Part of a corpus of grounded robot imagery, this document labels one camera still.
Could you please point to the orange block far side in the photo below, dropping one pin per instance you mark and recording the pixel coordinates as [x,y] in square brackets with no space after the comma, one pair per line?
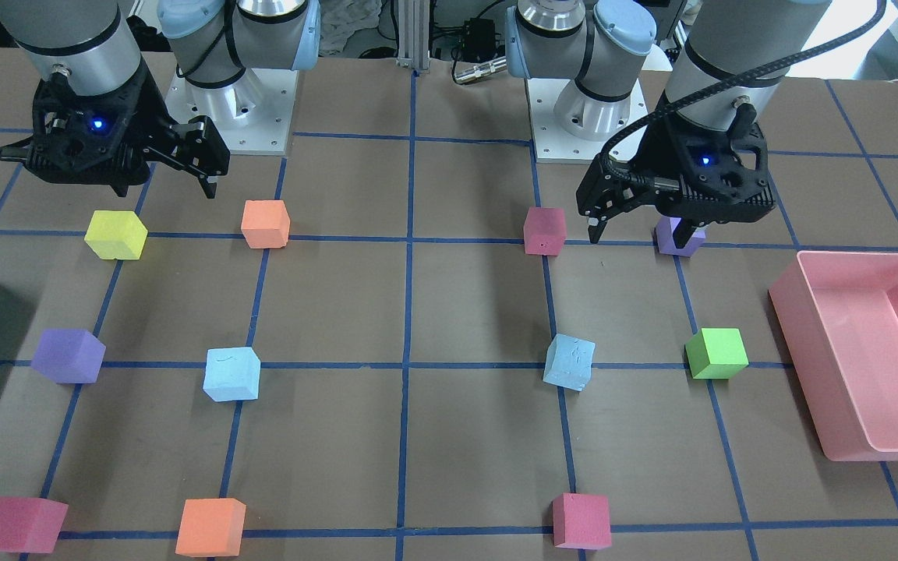
[211,527]

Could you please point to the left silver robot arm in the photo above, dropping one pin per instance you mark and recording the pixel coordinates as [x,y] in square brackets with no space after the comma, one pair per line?
[737,52]

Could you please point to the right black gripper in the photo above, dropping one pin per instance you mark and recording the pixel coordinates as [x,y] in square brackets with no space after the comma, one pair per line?
[154,111]

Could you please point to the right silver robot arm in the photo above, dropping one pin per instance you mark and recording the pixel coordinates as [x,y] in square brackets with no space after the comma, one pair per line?
[214,42]

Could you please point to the green foam block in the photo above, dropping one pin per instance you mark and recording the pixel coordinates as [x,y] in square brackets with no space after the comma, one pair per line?
[716,353]

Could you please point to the aluminium frame post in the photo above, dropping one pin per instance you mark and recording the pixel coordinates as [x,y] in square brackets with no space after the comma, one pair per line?
[413,34]

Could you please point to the orange block near base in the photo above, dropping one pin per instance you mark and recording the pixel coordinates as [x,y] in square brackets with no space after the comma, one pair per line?
[265,224]

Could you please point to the purple block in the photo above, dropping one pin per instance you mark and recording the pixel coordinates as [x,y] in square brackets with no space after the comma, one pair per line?
[664,232]
[69,355]

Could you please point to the red block far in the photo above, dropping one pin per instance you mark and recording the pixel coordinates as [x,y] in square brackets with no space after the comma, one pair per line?
[581,521]
[30,524]

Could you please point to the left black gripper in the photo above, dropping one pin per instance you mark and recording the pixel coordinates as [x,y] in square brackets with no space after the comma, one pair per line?
[646,152]

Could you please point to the pink plastic bin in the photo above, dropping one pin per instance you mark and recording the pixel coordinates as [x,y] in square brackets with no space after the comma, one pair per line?
[839,316]

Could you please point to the magenta block near base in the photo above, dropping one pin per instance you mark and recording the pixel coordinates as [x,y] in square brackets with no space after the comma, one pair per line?
[544,231]

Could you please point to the light blue block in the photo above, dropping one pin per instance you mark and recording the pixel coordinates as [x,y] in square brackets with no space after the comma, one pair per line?
[569,362]
[232,374]

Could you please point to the black power adapter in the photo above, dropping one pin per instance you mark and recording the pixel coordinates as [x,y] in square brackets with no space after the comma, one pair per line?
[478,40]

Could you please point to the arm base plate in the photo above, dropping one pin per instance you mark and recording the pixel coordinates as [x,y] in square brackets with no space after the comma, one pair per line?
[566,140]
[262,117]

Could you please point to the yellow foam block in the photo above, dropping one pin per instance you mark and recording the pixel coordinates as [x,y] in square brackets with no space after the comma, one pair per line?
[116,234]

